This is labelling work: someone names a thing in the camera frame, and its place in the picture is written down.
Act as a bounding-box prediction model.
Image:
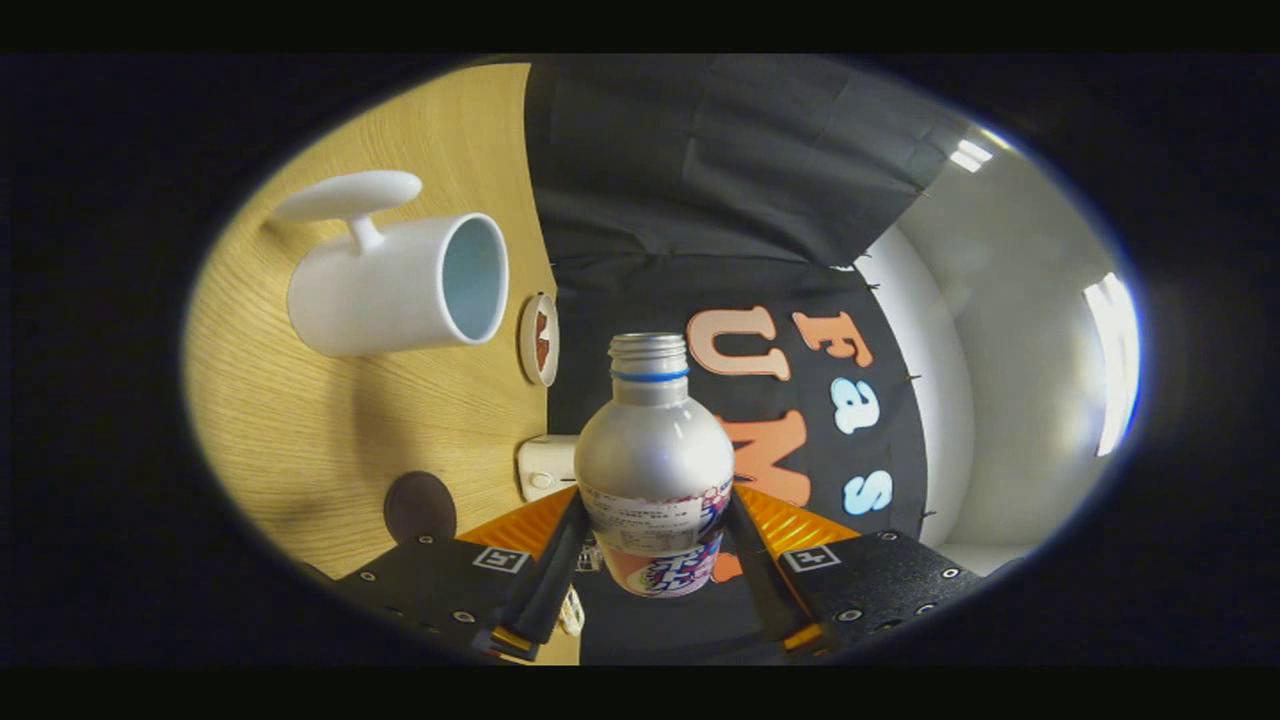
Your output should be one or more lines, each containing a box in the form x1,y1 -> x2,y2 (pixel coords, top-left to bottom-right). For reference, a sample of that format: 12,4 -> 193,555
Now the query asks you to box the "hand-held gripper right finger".
722,485 -> 986,658

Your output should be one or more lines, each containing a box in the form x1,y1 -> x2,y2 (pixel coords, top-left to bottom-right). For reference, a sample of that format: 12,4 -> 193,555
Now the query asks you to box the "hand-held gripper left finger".
335,485 -> 593,663

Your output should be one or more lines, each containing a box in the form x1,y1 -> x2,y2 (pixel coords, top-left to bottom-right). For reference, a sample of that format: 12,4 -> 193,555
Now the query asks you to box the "silver juice bottle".
573,332 -> 737,599

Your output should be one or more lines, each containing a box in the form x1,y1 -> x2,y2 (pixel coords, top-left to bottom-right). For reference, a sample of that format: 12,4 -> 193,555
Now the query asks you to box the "white cup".
270,170 -> 511,358

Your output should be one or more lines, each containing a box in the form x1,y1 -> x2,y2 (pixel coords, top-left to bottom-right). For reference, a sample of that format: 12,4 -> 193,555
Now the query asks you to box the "small cream white appliance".
517,434 -> 581,503

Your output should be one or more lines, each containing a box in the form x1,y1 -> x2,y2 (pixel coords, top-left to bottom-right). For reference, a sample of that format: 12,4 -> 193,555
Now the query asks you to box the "small white snack dish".
518,292 -> 561,388

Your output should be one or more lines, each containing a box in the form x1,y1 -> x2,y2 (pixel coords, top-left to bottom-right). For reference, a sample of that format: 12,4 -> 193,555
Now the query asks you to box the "wooden table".
183,62 -> 581,666

